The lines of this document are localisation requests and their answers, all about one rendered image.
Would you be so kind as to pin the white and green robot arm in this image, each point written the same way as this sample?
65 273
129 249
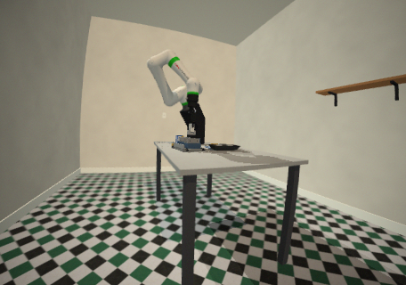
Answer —
193 89

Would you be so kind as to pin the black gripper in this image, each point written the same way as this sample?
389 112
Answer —
192 115

